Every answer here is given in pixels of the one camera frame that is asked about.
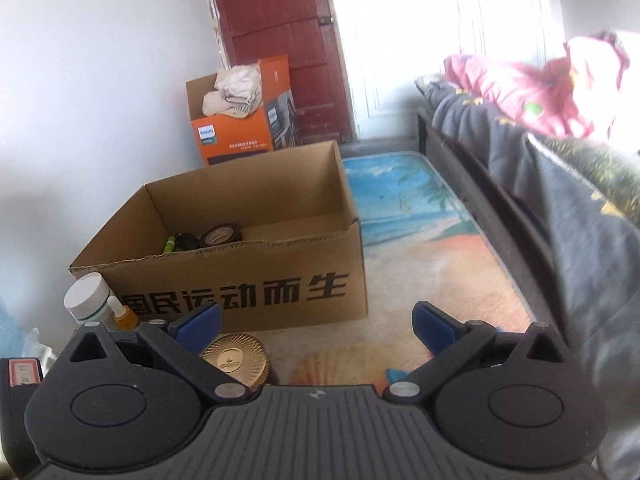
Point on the beige crumpled cloth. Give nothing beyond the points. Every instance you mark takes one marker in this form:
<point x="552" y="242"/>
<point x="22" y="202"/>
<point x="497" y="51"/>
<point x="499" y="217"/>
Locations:
<point x="235" y="90"/>

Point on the white lidded jar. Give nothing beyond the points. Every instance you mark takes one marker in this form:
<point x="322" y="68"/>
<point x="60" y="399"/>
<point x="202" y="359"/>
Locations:
<point x="87" y="295"/>

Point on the beach print floor mat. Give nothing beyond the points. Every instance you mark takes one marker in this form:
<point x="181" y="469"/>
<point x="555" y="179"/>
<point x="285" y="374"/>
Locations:
<point x="425" y="260"/>

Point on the orange appliance box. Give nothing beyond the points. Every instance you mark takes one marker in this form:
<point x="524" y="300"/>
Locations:
<point x="230" y="140"/>

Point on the white panelled door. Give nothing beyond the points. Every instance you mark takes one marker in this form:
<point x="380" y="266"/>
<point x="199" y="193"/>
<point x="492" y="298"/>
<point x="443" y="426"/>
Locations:
<point x="425" y="35"/>

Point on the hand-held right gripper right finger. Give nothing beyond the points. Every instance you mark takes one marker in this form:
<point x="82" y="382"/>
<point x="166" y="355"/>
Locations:
<point x="435" y="325"/>

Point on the metal door latch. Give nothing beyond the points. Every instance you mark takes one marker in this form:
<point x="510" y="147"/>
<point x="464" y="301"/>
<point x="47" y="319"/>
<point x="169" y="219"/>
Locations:
<point x="327" y="21"/>

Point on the brown cardboard box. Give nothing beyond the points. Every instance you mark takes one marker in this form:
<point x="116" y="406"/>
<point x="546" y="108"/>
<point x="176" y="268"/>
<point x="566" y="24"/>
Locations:
<point x="280" y="265"/>

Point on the green dropper bottle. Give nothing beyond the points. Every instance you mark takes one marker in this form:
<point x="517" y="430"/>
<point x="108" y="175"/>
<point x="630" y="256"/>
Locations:
<point x="125" y="317"/>

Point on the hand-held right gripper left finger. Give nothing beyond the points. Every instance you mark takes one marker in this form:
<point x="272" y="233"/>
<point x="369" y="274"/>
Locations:
<point x="200" y="322"/>

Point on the red labelled dark box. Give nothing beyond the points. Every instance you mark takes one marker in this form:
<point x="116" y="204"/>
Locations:
<point x="20" y="372"/>

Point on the small blue object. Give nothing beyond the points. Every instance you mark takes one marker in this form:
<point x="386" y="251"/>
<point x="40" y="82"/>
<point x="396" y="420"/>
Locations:
<point x="397" y="375"/>

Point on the black key fob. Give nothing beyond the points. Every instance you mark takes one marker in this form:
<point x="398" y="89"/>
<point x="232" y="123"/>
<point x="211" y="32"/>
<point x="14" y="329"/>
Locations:
<point x="187" y="242"/>

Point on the dark red wooden door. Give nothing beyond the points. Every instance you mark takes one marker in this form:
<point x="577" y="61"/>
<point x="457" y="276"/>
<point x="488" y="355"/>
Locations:
<point x="280" y="35"/>

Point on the black tape roll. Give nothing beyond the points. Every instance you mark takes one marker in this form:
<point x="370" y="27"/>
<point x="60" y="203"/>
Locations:
<point x="237" y="235"/>

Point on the dark bed frame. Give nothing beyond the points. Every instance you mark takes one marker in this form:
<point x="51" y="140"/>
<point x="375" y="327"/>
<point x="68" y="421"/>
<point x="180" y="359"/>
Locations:
<point x="480" y="185"/>

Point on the olive patterned pillow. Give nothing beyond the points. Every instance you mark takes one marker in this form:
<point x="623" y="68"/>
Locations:
<point x="600" y="170"/>

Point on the green tube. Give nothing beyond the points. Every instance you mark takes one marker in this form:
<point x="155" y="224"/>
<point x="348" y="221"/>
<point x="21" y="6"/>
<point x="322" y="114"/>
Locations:
<point x="170" y="245"/>

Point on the gold round tin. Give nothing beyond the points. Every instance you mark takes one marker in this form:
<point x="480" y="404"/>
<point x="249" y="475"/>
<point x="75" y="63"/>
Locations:
<point x="235" y="360"/>

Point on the pink floral quilt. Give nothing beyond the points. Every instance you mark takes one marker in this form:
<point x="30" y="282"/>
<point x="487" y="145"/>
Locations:
<point x="525" y="90"/>

